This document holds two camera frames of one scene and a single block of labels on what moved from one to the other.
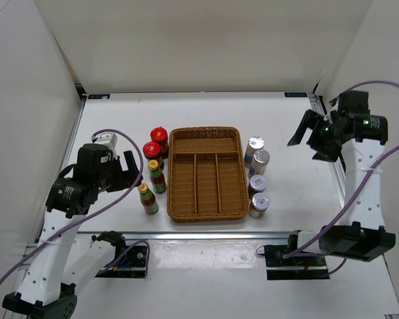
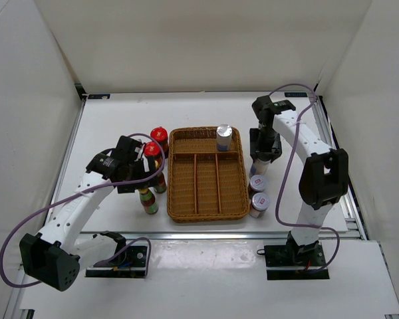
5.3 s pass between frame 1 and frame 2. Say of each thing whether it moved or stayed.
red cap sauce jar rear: stayed
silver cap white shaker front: stayed
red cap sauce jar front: stayed
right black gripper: moved
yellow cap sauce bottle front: stayed
